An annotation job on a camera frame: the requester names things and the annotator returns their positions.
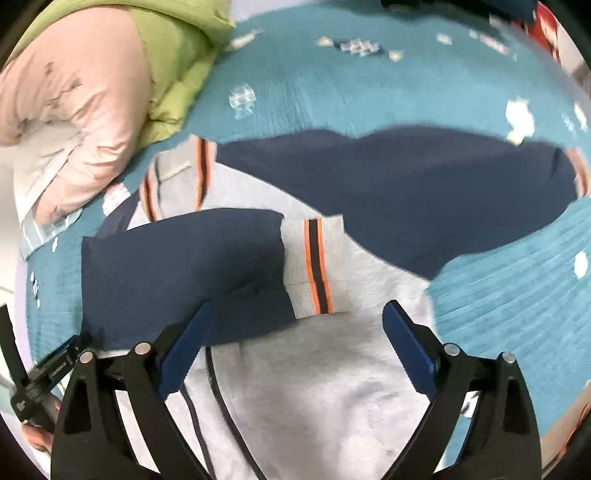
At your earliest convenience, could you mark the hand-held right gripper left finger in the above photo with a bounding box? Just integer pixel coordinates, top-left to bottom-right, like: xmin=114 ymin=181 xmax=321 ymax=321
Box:
xmin=51 ymin=301 xmax=218 ymax=480

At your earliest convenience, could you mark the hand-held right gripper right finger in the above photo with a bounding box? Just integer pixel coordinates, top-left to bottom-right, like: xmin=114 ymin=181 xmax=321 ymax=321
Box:
xmin=382 ymin=299 xmax=541 ymax=480

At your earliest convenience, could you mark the grey and navy sweatshirt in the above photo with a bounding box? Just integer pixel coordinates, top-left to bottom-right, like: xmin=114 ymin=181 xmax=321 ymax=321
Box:
xmin=81 ymin=129 xmax=591 ymax=480

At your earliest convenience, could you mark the person's left hand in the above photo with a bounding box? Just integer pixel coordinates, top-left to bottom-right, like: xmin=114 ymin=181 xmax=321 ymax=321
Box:
xmin=21 ymin=399 xmax=61 ymax=455

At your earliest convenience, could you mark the pale striped cloth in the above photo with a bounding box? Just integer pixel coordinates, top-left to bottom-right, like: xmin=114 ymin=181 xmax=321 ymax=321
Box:
xmin=14 ymin=129 xmax=84 ymax=259

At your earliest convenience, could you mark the teal printed blanket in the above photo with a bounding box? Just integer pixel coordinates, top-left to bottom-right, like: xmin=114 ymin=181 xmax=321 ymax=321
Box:
xmin=18 ymin=0 xmax=591 ymax=462

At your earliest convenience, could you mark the pink padded jacket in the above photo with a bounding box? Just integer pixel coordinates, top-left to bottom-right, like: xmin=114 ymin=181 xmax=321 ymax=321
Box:
xmin=0 ymin=32 xmax=153 ymax=227

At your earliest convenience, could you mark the green padded jacket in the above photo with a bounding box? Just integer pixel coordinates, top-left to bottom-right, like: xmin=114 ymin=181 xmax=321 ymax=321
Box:
xmin=18 ymin=0 xmax=236 ymax=148

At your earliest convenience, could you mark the dark navy cloth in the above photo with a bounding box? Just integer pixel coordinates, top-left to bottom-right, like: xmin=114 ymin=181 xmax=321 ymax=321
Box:
xmin=381 ymin=0 xmax=539 ymax=24

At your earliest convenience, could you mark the red printed cushion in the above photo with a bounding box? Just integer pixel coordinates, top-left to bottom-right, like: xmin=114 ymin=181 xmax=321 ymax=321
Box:
xmin=526 ymin=0 xmax=561 ymax=61

